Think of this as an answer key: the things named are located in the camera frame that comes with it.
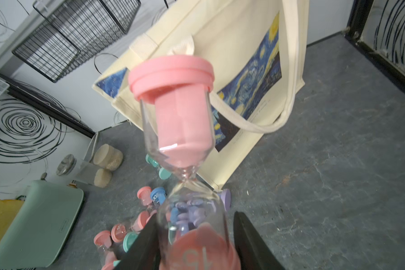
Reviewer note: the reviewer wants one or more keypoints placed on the large pink hourglass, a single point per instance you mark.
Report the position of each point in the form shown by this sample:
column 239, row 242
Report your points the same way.
column 173, row 93

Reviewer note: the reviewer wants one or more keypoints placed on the blue hourglass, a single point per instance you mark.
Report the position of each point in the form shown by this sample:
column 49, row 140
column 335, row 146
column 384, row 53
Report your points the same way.
column 158, row 195

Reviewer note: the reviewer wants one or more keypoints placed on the mint green toaster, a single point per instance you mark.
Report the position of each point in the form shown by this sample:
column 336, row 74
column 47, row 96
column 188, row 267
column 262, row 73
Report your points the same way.
column 40, row 229

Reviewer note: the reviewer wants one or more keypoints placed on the black wire basket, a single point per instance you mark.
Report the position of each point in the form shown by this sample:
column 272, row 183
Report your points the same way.
column 72, row 32

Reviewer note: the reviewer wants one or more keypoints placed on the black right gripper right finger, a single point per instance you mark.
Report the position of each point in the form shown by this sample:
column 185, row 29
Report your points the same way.
column 252, row 251

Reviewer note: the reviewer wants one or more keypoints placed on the teal hourglass near bag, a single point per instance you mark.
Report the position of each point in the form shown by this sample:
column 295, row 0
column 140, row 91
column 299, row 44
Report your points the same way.
column 162, row 172

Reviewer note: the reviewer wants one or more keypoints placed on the pink hourglass left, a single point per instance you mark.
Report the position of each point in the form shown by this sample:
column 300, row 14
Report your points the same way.
column 103, row 242

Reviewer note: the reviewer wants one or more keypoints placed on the short jar with beige lid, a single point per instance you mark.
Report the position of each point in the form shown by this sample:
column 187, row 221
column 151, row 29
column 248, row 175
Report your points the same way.
column 108, row 157

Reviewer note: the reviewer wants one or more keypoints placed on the tall glass jar with rice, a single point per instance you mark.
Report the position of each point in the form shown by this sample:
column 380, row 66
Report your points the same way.
column 85, row 172

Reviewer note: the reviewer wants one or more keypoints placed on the canvas bag with starry print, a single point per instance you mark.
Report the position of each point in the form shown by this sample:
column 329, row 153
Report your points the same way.
column 257, row 49

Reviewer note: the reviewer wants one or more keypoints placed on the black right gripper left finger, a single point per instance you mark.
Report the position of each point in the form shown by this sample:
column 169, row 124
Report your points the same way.
column 144, row 254

